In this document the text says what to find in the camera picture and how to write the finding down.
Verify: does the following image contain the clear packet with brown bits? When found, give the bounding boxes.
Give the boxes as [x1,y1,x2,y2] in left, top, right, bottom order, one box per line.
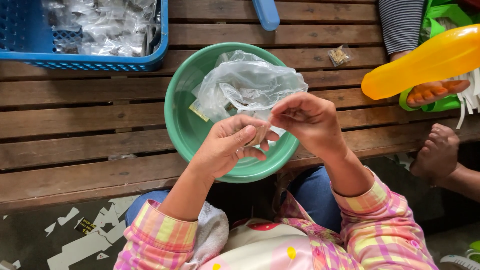
[328,44,354,68]

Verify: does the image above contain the green bag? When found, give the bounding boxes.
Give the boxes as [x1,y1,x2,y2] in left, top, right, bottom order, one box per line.
[398,0,480,113]

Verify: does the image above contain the blue jeans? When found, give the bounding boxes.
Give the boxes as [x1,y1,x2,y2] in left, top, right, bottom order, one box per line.
[125,166,344,235]

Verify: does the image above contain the blue plastic basket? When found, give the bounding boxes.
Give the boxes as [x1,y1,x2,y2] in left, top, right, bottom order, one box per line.
[0,0,170,72]

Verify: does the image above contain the pink plaid shirt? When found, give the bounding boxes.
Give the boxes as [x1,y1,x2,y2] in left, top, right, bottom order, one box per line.
[113,167,440,270]

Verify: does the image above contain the white towel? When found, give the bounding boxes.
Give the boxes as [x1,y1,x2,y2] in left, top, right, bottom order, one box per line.
[180,201,230,270]

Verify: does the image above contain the blue plastic handle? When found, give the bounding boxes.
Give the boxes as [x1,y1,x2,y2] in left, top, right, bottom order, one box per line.
[252,0,281,32]

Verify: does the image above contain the person's left hand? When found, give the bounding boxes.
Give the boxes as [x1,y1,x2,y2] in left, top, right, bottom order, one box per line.
[189,115,280,182]

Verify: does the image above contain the black floor sticker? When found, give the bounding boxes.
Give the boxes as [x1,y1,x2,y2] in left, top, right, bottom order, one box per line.
[74,217,98,236]

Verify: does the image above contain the small clear herb packet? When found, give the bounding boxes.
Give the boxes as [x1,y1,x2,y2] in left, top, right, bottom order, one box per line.
[245,124,269,148]

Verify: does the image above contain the white green sandal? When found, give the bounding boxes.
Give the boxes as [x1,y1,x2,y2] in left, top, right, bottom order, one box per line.
[439,241,480,270]

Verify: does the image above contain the person's right hand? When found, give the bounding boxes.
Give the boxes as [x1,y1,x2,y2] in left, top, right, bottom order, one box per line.
[269,92,348,163]

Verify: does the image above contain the green plastic basin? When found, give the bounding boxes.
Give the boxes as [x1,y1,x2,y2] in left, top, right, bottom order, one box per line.
[164,42,301,184]

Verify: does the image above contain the white dotted apron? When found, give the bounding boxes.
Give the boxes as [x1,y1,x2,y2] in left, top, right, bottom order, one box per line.
[198,218,316,270]

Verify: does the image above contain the yellow label packet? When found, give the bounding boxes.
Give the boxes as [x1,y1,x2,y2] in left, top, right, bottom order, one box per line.
[188,99,211,123]

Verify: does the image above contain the pile of clear filled packets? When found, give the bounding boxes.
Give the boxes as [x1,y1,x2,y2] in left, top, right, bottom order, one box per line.
[42,0,162,58]

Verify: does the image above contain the white paper strips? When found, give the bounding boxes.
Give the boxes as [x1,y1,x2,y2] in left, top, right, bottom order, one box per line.
[435,17,480,130]

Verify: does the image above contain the large clear plastic bag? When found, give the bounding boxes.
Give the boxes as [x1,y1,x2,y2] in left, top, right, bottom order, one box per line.
[192,50,309,136]

